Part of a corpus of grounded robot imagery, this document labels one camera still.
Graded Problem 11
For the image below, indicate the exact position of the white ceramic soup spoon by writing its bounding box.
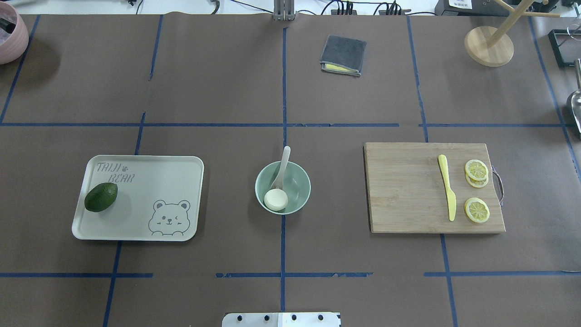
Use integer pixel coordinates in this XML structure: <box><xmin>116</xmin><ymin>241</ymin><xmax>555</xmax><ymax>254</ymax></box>
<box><xmin>270</xmin><ymin>145</ymin><xmax>291</xmax><ymax>189</ymax></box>

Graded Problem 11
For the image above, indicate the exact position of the white steamed bun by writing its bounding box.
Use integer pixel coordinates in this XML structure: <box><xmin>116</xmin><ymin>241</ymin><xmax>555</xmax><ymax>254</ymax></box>
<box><xmin>263</xmin><ymin>188</ymin><xmax>288</xmax><ymax>212</ymax></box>

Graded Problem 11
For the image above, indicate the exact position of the mint green bowl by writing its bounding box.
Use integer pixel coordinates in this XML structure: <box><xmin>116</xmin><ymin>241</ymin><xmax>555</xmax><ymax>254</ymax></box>
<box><xmin>254</xmin><ymin>161</ymin><xmax>311</xmax><ymax>215</ymax></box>

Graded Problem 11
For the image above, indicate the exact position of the pink bowl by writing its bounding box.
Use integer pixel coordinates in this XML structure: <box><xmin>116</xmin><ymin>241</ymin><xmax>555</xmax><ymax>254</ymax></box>
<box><xmin>0</xmin><ymin>2</ymin><xmax>29</xmax><ymax>65</ymax></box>

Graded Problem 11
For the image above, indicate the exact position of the bamboo cutting board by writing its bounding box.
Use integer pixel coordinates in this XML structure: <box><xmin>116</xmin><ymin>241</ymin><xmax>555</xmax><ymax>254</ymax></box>
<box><xmin>364</xmin><ymin>142</ymin><xmax>506</xmax><ymax>234</ymax></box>

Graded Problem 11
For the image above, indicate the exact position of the white bear serving tray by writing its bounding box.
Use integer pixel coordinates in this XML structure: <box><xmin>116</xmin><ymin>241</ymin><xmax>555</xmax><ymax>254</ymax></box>
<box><xmin>71</xmin><ymin>155</ymin><xmax>205</xmax><ymax>242</ymax></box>

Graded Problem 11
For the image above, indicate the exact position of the yellow plastic knife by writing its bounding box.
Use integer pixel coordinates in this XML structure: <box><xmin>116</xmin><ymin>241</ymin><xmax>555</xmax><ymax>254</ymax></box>
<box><xmin>438</xmin><ymin>154</ymin><xmax>457</xmax><ymax>222</ymax></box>

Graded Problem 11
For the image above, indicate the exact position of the upper lemon slice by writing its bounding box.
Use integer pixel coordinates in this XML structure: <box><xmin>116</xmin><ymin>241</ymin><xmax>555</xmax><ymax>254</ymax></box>
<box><xmin>464</xmin><ymin>159</ymin><xmax>488</xmax><ymax>181</ymax></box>

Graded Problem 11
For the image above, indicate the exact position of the lemon slice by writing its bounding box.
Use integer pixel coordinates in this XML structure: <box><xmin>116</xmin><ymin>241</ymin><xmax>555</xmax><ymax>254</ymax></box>
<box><xmin>464</xmin><ymin>159</ymin><xmax>488</xmax><ymax>181</ymax></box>
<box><xmin>463</xmin><ymin>197</ymin><xmax>490</xmax><ymax>223</ymax></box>

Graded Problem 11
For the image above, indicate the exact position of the hidden lemon slice underneath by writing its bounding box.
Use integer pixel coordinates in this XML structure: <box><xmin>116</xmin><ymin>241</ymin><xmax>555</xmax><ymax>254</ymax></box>
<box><xmin>465</xmin><ymin>174</ymin><xmax>488</xmax><ymax>188</ymax></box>

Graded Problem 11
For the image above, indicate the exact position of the lower lemon slice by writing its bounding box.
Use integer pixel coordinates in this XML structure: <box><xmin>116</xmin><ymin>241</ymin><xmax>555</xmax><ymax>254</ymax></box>
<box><xmin>463</xmin><ymin>197</ymin><xmax>490</xmax><ymax>223</ymax></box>

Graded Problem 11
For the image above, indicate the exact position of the green avocado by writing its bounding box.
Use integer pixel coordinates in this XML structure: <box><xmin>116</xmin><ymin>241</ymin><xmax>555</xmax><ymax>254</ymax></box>
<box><xmin>84</xmin><ymin>182</ymin><xmax>118</xmax><ymax>213</ymax></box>

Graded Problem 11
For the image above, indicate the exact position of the wooden mug tree stand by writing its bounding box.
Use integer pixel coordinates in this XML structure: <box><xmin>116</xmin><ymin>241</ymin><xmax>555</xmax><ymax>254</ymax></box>
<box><xmin>463</xmin><ymin>0</ymin><xmax>560</xmax><ymax>68</ymax></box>

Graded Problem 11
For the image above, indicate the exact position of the metal scoop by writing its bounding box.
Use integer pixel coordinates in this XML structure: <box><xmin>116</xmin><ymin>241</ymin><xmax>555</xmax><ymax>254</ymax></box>
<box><xmin>568</xmin><ymin>59</ymin><xmax>581</xmax><ymax>135</ymax></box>

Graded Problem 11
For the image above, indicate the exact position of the black glass rack tray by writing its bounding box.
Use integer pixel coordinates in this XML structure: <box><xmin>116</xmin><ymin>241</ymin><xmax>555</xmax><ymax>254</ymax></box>
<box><xmin>548</xmin><ymin>29</ymin><xmax>581</xmax><ymax>68</ymax></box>

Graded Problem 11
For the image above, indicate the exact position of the aluminium camera post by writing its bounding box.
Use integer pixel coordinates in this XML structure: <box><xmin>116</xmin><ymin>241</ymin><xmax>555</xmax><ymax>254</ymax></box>
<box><xmin>273</xmin><ymin>0</ymin><xmax>296</xmax><ymax>21</ymax></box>

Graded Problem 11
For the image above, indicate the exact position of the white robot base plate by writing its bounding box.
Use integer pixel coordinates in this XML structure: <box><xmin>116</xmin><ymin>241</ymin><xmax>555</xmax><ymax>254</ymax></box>
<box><xmin>222</xmin><ymin>311</ymin><xmax>342</xmax><ymax>327</ymax></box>

